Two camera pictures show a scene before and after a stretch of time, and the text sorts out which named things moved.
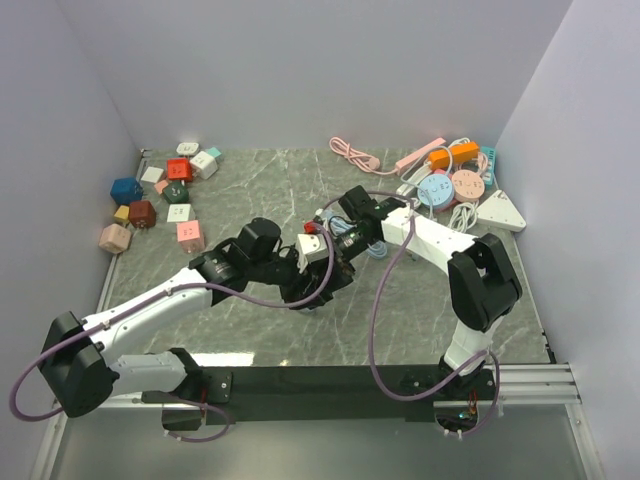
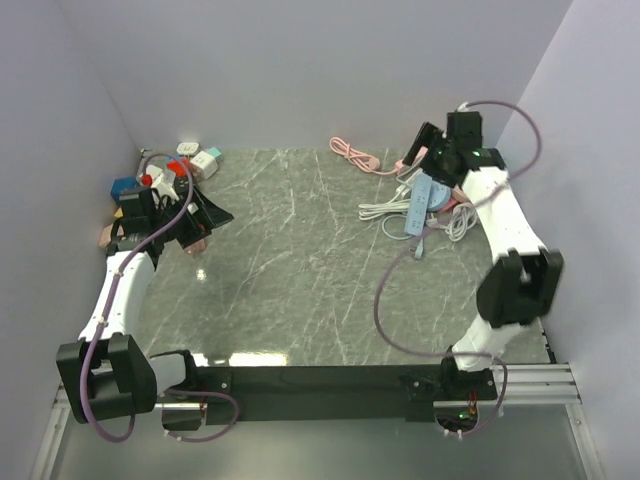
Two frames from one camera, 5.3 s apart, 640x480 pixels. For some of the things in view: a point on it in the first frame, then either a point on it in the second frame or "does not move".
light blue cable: (341, 225) to (420, 190)
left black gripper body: (289, 282) to (187, 225)
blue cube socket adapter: (126, 190) does not move
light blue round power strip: (441, 191) does not move
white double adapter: (187, 148) does not move
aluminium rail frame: (545, 385) does not move
